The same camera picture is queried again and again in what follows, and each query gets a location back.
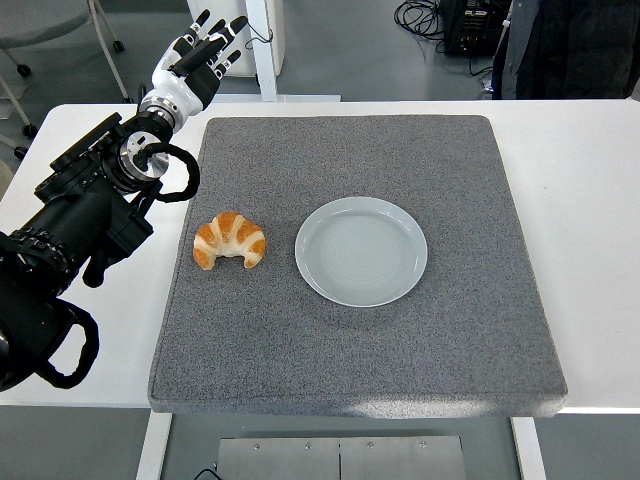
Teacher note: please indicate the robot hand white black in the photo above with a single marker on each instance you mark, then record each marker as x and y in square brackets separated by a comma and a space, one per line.
[187, 92]

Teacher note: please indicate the croissant bread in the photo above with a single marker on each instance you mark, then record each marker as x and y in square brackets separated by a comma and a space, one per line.
[230, 235]

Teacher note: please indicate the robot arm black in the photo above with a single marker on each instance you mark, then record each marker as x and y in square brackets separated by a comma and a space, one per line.
[75, 220]

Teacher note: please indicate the pale grey round plate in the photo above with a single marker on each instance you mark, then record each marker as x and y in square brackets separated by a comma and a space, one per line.
[360, 250]

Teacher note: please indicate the grey metal plate with screws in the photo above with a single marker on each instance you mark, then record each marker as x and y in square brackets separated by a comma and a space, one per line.
[340, 460]

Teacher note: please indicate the white cabinet box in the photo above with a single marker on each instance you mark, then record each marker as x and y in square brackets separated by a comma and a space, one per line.
[242, 67]

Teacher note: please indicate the white column stand with foot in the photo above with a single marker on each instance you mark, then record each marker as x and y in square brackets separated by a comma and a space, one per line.
[266, 75]

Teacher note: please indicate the grey chair with casters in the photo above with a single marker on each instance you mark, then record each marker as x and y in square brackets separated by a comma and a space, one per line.
[30, 20]

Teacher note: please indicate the black electronics box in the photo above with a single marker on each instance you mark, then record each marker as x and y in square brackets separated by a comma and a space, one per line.
[470, 30]

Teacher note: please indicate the grey felt mat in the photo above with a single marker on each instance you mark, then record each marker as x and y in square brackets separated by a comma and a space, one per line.
[350, 350]

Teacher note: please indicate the white table leg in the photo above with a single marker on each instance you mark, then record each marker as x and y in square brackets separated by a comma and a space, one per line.
[529, 450]
[152, 445]

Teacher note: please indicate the person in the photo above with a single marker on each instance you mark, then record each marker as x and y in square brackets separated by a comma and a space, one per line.
[565, 50]

